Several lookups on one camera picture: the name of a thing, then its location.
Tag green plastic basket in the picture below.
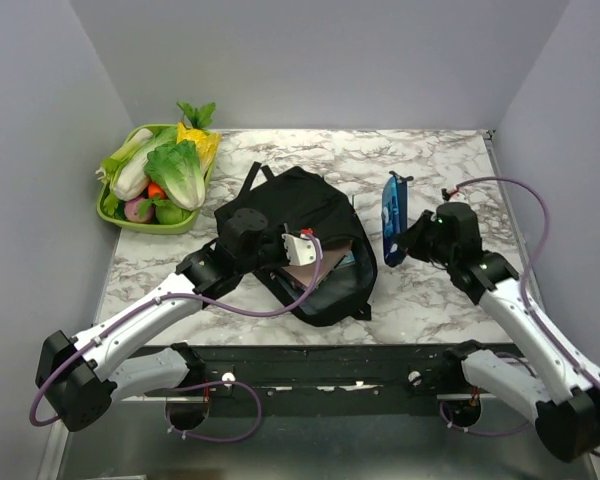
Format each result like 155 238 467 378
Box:
96 123 221 235

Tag blue patterned pencil case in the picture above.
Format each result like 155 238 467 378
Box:
381 171 414 268

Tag shiny blue hologram notebook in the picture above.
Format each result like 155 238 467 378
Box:
337 251 355 268

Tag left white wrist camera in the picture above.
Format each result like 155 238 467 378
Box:
282 230 322 266

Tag green lettuce toy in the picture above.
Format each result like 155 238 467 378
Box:
144 140 206 211

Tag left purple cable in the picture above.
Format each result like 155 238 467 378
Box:
28 229 325 444

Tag black student backpack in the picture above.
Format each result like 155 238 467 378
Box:
214 162 377 327

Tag green round vegetable toy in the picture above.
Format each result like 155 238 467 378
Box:
154 199 192 225

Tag orange carrot toy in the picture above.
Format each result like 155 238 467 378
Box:
147 182 167 200

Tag pink notebook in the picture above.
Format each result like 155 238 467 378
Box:
279 239 354 294

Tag purple cable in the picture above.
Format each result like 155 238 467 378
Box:
28 229 325 444
439 177 600 461

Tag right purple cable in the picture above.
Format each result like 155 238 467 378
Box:
439 177 600 461

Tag white bok choy toy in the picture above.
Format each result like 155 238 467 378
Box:
95 125 176 201

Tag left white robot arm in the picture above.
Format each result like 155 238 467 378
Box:
29 209 315 432

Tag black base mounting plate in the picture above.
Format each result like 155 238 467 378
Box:
144 343 501 419

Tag pink radish toy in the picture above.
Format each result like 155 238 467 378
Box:
124 196 154 224

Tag yellow leafy vegetable toy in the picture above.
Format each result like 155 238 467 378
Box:
176 122 222 175

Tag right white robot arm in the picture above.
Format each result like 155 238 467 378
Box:
391 202 600 462

